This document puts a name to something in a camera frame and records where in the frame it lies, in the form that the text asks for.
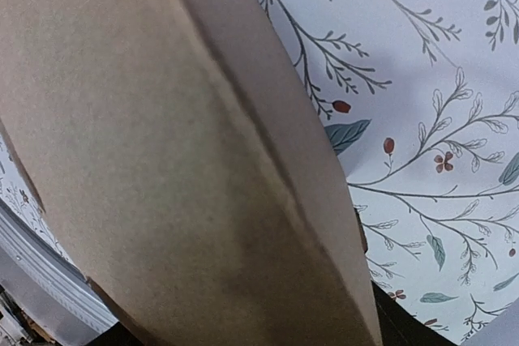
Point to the brown cardboard box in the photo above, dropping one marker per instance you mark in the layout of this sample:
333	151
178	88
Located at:
181	165

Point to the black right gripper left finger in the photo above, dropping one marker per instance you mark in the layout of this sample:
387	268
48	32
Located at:
117	335

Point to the floral patterned table mat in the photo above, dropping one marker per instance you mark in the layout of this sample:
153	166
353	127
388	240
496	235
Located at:
419	101

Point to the aluminium front rail base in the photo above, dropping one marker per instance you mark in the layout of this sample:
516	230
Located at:
47	288

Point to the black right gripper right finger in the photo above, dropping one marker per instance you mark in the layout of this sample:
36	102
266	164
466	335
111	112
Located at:
399	328

